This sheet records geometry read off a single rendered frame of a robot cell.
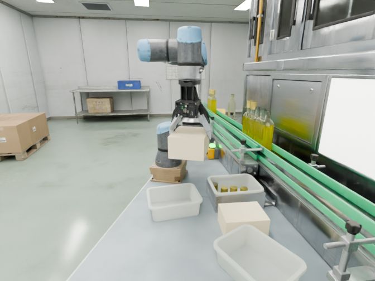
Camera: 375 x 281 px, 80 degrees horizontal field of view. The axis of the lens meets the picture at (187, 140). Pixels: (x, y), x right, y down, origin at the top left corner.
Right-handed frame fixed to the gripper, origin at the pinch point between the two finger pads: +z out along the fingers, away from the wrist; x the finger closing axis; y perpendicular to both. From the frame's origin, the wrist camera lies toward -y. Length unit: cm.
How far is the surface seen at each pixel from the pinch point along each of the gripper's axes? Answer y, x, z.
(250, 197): -13.0, 24.0, 29.0
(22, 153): -191, -303, 100
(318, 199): 1.3, 44.4, 18.6
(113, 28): -544, -324, -132
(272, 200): -19, 34, 33
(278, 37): -78, 38, -42
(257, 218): 3.6, 25.3, 27.7
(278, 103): -61, 39, -5
